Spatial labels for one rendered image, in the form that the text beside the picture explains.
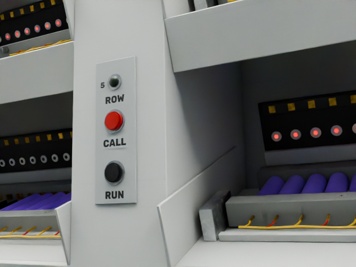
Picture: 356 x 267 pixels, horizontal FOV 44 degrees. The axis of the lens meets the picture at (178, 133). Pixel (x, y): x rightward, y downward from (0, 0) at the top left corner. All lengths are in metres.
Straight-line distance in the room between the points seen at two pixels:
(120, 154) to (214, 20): 0.13
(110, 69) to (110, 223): 0.13
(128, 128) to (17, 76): 0.16
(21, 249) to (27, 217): 0.04
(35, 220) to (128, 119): 0.17
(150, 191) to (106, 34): 0.15
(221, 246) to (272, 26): 0.18
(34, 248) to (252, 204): 0.22
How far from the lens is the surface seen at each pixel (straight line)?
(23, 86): 0.47
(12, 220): 0.51
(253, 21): 0.35
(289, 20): 0.34
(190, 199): 0.37
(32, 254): 0.45
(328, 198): 0.37
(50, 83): 0.45
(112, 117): 0.37
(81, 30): 0.42
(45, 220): 0.48
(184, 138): 0.38
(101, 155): 0.37
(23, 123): 0.74
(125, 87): 0.37
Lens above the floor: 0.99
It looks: 10 degrees up
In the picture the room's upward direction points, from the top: 1 degrees counter-clockwise
